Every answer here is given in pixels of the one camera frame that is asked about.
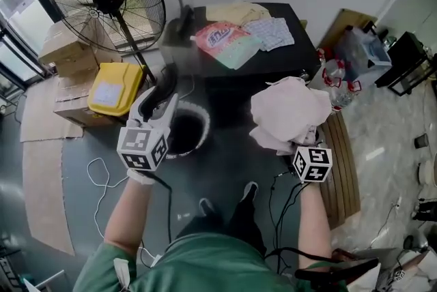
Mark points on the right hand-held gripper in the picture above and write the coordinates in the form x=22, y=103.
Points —
x=314, y=164

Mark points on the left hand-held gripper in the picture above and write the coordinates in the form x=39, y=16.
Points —
x=136, y=144

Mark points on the white laundry basket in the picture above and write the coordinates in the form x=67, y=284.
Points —
x=205, y=123

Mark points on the pink striped clothes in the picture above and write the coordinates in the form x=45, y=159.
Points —
x=290, y=110

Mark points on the black washing machine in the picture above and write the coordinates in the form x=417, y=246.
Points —
x=293, y=58

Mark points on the person's right forearm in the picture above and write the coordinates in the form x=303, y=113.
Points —
x=315, y=222

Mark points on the person's left forearm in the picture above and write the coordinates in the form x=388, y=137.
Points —
x=129, y=212

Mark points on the wooden slat board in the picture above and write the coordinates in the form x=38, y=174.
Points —
x=341, y=174

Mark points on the yellow lid trash bin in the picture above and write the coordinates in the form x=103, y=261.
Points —
x=112, y=89

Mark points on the person's right shoe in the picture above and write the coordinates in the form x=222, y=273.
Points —
x=250, y=191

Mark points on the person's shoe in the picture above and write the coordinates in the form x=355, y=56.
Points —
x=250, y=191
x=206, y=207

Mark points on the grey dustpan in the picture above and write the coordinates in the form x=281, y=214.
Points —
x=181, y=24

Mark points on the pink detergent bag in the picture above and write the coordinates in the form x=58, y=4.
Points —
x=225, y=43

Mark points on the pile of clear plastic bottles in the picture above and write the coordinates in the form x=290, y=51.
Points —
x=338, y=86

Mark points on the person's black trousers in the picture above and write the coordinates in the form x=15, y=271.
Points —
x=239, y=222

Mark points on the stack of flat cardboard boxes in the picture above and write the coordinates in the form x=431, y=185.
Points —
x=68, y=55

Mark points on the small black pot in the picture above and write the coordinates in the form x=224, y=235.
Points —
x=421, y=141

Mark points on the beige cloth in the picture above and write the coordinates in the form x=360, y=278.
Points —
x=235, y=12

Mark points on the person's left shoe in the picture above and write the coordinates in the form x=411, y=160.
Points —
x=206, y=207

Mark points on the checked cloth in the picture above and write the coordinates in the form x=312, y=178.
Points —
x=269, y=33

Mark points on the clear plastic bag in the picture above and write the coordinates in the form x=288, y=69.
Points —
x=365, y=52

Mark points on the wide cardboard floor sheet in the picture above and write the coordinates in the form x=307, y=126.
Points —
x=41, y=120

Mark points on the black metal stand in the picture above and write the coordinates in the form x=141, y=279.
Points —
x=406, y=58

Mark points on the leaning wooden board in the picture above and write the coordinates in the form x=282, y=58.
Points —
x=345, y=22

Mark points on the person's green shirt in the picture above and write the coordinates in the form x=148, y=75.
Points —
x=205, y=266

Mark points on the long cardboard floor sheet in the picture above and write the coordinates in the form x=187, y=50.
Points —
x=44, y=195

